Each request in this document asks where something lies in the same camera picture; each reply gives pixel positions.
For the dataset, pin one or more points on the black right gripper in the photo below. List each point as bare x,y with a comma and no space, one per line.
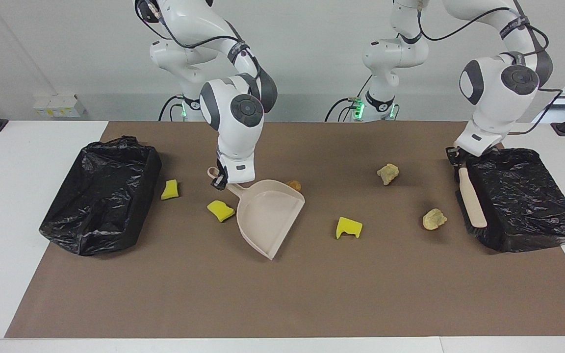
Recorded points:
220,165

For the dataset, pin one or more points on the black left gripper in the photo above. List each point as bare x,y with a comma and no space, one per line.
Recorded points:
460,153

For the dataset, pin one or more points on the wedge yellow sponge piece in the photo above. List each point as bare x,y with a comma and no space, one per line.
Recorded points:
221,211

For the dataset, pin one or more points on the beige hand brush black bristles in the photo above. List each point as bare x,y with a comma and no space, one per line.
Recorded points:
471,196

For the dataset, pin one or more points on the small yellow sponge piece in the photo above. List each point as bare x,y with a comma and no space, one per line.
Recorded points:
169,190

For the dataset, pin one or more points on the beige plastic dustpan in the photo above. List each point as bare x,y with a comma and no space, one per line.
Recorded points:
268,215

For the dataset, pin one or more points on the pale yellow foam chunk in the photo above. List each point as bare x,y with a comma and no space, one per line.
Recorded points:
433,219
388,173

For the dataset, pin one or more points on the brown bread roll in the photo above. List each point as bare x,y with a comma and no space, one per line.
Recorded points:
293,186

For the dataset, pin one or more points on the notched yellow sponge piece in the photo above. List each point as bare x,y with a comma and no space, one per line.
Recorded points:
347,228

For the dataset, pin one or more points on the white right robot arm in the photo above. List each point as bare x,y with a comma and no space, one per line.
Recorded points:
236,142

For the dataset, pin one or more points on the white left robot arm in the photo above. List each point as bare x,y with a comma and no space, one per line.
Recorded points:
493,113

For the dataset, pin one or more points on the black bag lined bin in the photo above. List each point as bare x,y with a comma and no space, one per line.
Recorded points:
101,206
523,206

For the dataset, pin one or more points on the brown paper table mat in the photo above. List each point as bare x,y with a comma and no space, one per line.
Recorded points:
312,294

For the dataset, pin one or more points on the white wall power strip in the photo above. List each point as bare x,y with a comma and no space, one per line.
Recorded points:
59,105

